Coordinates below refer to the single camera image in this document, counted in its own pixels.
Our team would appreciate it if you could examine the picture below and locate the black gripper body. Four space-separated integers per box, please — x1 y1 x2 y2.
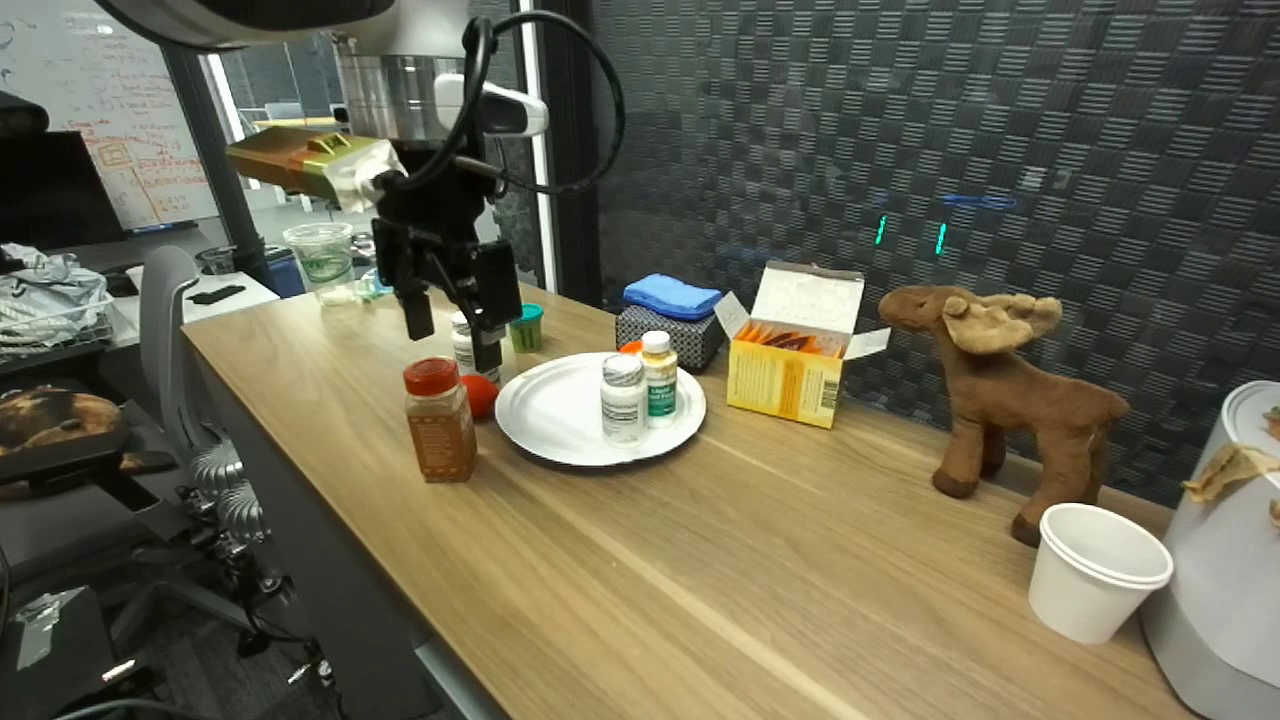
368 156 515 278

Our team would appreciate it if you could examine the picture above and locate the spice jar orange lid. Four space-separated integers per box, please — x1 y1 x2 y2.
399 356 478 488

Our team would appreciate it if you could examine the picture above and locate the small white pill bottle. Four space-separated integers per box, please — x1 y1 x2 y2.
596 353 650 440

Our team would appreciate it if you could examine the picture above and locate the yellow cap green label bottle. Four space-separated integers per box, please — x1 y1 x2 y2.
634 328 682 419

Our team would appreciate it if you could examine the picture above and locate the white paper plate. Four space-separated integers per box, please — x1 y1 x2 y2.
491 350 711 472

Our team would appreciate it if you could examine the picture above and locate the orange green ball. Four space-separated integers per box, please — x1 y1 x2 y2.
455 374 505 423

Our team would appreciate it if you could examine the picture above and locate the clear plastic container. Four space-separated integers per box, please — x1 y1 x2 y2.
283 217 368 300

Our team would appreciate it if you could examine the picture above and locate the blue folded cloth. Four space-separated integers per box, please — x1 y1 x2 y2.
618 272 728 328

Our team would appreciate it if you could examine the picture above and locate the grey box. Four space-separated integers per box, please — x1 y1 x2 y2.
610 304 732 376

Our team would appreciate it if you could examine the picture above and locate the black phone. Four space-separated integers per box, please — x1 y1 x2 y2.
183 281 253 310

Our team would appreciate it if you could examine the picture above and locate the yellow open tea box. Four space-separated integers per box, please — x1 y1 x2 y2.
711 259 890 432

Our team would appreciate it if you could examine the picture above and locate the grey jeans pile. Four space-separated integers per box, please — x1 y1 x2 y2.
0 244 128 361

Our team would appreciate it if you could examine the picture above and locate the brown patterned cushion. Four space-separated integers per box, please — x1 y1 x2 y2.
0 385 131 484

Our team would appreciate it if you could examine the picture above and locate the brown moose plush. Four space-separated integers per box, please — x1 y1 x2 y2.
876 281 1137 550

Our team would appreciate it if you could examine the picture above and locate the white foam cup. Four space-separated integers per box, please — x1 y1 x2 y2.
1023 499 1175 648

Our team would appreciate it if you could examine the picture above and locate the brown green wrist camera mount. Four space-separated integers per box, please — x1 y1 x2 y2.
224 119 404 214

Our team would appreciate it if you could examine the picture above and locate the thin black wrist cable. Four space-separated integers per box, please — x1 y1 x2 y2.
455 6 628 199

